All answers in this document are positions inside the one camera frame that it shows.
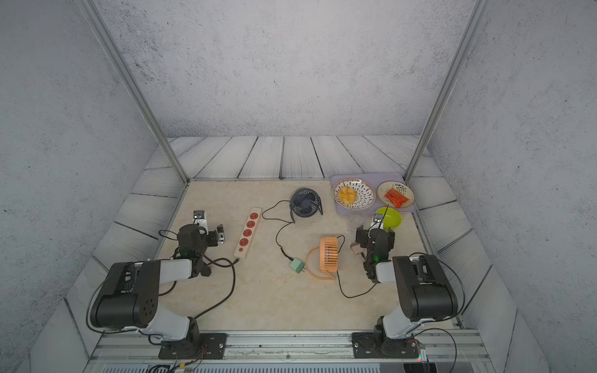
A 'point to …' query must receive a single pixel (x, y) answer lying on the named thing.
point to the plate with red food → (396, 194)
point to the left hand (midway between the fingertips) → (212, 224)
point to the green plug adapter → (298, 265)
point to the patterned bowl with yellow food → (354, 193)
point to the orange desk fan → (328, 257)
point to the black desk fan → (304, 202)
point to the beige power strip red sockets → (242, 248)
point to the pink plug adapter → (357, 248)
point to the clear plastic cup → (354, 221)
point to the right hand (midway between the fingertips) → (377, 225)
